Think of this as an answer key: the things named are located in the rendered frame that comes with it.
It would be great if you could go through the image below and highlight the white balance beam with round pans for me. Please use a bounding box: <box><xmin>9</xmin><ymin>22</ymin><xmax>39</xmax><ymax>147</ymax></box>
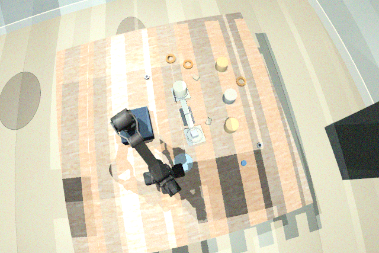
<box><xmin>171</xmin><ymin>88</ymin><xmax>206</xmax><ymax>146</ymax></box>

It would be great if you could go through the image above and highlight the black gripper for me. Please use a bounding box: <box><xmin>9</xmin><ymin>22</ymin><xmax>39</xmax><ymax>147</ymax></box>
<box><xmin>143</xmin><ymin>163</ymin><xmax>185</xmax><ymax>185</ymax></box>

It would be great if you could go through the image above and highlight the beige cylinder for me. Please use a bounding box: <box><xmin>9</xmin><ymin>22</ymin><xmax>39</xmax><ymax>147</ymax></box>
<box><xmin>223</xmin><ymin>117</ymin><xmax>239</xmax><ymax>133</ymax></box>
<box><xmin>215</xmin><ymin>56</ymin><xmax>229</xmax><ymax>72</ymax></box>

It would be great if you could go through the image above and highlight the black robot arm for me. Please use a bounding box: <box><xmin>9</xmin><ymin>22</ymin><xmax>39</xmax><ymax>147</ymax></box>
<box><xmin>110</xmin><ymin>108</ymin><xmax>182</xmax><ymax>197</ymax></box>

